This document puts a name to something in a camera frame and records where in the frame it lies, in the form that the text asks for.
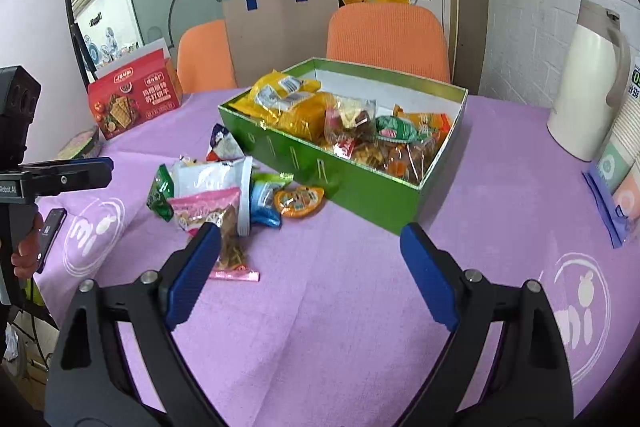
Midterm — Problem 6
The orange chair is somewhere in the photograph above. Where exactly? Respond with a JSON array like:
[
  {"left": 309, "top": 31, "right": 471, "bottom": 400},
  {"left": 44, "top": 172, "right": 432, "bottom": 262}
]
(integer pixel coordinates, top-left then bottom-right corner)
[
  {"left": 326, "top": 2, "right": 451, "bottom": 83},
  {"left": 177, "top": 19, "right": 238, "bottom": 94}
]

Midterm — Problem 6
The left orange chair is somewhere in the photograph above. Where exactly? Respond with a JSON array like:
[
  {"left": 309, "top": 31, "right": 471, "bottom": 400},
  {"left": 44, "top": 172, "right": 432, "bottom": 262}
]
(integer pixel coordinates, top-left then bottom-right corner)
[{"left": 177, "top": 19, "right": 238, "bottom": 94}]

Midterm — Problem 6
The white foil snack bag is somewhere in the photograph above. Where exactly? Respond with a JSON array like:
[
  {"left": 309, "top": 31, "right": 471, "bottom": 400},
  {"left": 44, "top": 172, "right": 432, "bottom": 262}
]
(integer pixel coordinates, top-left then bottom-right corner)
[{"left": 169, "top": 156, "right": 254, "bottom": 237}]

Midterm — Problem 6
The person's left hand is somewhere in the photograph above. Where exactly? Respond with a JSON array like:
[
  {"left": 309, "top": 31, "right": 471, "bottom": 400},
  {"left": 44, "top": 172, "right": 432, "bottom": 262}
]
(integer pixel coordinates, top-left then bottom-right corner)
[{"left": 11, "top": 213, "right": 43, "bottom": 280}]

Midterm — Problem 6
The brown clear snack packet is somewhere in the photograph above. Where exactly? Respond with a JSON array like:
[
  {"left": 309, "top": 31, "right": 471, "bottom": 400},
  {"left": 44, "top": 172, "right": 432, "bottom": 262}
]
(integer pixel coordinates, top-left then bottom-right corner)
[{"left": 324, "top": 95, "right": 376, "bottom": 143}]

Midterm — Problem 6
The black phone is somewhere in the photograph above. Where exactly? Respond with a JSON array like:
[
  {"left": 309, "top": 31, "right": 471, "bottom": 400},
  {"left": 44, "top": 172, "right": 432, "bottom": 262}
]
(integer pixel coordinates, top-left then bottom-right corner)
[{"left": 37, "top": 207, "right": 67, "bottom": 273}]

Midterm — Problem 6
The orange round jelly packet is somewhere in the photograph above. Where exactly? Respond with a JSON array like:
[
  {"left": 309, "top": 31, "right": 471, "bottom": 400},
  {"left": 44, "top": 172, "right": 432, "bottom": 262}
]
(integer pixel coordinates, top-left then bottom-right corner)
[{"left": 273, "top": 186, "right": 324, "bottom": 219}]

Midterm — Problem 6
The green snack packet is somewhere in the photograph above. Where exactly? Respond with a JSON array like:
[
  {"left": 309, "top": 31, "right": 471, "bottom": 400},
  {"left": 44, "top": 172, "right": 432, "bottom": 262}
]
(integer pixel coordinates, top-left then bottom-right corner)
[
  {"left": 375, "top": 115, "right": 431, "bottom": 144},
  {"left": 146, "top": 164, "right": 175, "bottom": 222}
]

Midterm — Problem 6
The brown cardboard sheet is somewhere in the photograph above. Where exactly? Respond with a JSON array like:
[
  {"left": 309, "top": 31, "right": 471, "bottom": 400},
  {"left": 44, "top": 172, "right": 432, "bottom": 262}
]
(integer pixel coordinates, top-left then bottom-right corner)
[{"left": 222, "top": 0, "right": 338, "bottom": 87}]

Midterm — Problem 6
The right orange chair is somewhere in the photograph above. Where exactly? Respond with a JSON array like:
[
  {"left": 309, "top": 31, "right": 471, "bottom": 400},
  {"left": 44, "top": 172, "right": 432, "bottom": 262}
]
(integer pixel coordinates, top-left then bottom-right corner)
[{"left": 326, "top": 2, "right": 451, "bottom": 83}]

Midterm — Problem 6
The red white blue packet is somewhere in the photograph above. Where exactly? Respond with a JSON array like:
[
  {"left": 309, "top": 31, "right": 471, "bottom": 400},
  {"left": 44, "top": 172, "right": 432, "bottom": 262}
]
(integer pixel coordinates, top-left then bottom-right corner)
[{"left": 205, "top": 124, "right": 244, "bottom": 162}]

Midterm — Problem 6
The paper cup pack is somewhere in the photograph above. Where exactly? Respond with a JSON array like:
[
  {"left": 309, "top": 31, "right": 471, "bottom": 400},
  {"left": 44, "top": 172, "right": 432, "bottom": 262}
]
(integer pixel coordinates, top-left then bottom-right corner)
[{"left": 582, "top": 58, "right": 639, "bottom": 248}]

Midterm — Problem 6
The blue snack packet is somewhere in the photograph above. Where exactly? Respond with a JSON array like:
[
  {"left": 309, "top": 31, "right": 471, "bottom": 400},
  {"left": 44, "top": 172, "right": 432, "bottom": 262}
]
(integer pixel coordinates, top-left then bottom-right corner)
[{"left": 250, "top": 172, "right": 294, "bottom": 229}]

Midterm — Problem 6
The whiteboard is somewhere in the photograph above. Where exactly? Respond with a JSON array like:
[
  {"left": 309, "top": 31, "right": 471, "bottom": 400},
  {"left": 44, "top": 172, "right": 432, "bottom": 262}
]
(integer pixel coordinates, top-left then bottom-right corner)
[{"left": 1, "top": 0, "right": 94, "bottom": 163}]

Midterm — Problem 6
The red cracker box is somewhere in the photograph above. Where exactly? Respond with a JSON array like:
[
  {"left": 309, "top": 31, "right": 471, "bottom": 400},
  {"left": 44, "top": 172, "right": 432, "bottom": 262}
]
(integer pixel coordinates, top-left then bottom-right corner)
[{"left": 88, "top": 49, "right": 182, "bottom": 140}]

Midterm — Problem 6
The red orange snack bag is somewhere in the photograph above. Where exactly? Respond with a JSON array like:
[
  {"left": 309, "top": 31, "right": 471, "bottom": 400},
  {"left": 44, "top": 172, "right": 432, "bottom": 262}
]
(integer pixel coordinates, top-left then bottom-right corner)
[{"left": 326, "top": 138, "right": 390, "bottom": 170}]

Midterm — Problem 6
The pink seed snack bag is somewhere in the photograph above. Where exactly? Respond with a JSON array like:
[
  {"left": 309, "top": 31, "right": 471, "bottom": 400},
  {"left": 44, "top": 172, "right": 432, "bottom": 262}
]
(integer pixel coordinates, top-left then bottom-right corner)
[{"left": 168, "top": 187, "right": 260, "bottom": 283}]

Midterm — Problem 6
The white thermos jug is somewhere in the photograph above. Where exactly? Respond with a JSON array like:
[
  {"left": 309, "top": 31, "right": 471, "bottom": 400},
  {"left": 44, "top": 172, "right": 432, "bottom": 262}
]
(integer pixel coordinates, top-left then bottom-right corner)
[{"left": 547, "top": 0, "right": 631, "bottom": 162}]

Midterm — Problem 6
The yellow snack bag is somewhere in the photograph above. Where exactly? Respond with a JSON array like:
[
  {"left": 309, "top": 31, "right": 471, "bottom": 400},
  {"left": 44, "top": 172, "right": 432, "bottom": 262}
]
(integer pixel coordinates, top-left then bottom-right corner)
[
  {"left": 230, "top": 71, "right": 321, "bottom": 124},
  {"left": 271, "top": 91, "right": 335, "bottom": 142}
]

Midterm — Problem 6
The small orange snack packet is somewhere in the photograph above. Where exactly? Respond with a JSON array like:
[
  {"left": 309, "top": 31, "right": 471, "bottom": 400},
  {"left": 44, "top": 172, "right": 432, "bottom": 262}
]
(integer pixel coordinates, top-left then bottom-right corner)
[{"left": 393, "top": 104, "right": 452, "bottom": 142}]

